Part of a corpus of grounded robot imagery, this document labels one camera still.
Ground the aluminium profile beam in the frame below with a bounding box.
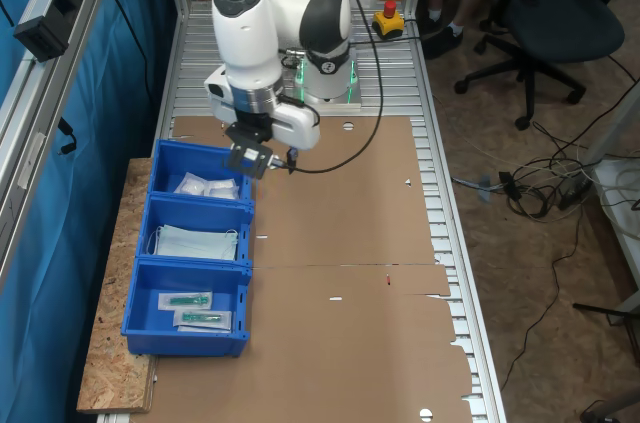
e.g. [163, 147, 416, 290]
[0, 0, 124, 264]

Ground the long black floor cable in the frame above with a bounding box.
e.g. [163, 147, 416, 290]
[499, 202, 587, 395]

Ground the black office chair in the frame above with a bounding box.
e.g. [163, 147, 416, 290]
[453, 0, 627, 132]

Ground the brown cardboard sheet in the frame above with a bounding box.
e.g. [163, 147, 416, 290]
[164, 114, 451, 270]
[147, 262, 479, 423]

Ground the black cable with plug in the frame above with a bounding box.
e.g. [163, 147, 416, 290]
[55, 117, 79, 157]

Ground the white desk frame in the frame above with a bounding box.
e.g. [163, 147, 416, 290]
[581, 86, 640, 290]

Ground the silver power strip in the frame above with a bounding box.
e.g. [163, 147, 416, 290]
[12, 0, 110, 63]

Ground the black stand foot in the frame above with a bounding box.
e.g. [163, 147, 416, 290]
[571, 299, 640, 329]

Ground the thin black curtain cable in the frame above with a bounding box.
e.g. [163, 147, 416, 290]
[106, 0, 157, 125]

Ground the black camera cable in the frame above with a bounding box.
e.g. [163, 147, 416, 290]
[269, 0, 387, 176]

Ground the OSB wood board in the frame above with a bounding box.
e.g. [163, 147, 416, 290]
[75, 157, 162, 415]

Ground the blue plastic bin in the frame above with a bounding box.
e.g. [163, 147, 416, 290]
[147, 138, 258, 205]
[135, 192, 256, 269]
[120, 257, 252, 359]

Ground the yellow emergency stop button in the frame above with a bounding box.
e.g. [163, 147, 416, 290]
[371, 0, 406, 41]

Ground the black power adapter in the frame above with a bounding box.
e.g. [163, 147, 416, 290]
[498, 170, 523, 202]

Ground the white mask in clear bag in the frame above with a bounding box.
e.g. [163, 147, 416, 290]
[173, 171, 210, 197]

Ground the light surgical mask stack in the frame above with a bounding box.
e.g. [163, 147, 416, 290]
[144, 223, 241, 262]

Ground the flat packet with green print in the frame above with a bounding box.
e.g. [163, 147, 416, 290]
[157, 290, 214, 312]
[171, 308, 236, 334]

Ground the black gripper camera mount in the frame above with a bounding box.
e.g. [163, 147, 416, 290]
[223, 112, 276, 179]

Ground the white bagged mask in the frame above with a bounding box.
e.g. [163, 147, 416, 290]
[206, 176, 240, 201]

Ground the black floor power strip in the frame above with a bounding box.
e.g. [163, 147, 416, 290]
[556, 176, 596, 211]

